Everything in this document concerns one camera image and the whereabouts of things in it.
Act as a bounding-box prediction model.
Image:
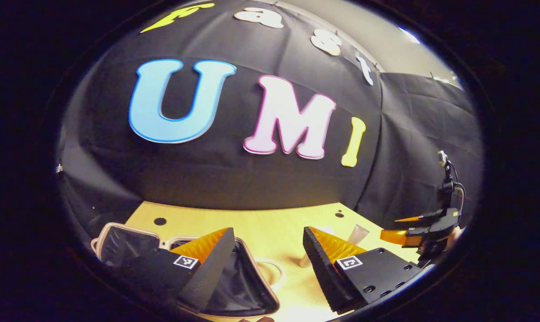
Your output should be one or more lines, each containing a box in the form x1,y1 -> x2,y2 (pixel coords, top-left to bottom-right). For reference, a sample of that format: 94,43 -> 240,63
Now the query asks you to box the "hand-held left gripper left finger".
118,227 -> 236,313

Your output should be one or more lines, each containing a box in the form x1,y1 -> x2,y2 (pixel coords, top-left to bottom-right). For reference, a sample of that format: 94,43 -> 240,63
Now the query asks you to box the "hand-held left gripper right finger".
303,226 -> 425,314

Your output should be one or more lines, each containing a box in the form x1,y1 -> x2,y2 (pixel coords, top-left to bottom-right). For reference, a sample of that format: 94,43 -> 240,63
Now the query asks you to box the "white pump bottle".
298,226 -> 335,269

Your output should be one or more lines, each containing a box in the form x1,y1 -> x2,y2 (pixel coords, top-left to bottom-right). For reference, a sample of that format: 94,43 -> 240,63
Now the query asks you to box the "pink suitcase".
91,222 -> 283,319

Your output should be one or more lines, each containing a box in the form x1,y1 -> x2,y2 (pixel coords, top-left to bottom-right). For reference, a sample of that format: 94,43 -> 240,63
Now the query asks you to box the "black backdrop cloth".
55,0 -> 484,264

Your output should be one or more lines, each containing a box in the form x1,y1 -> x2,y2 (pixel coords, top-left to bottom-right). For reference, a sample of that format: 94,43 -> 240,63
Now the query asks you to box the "long ceiling light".
397,25 -> 421,44

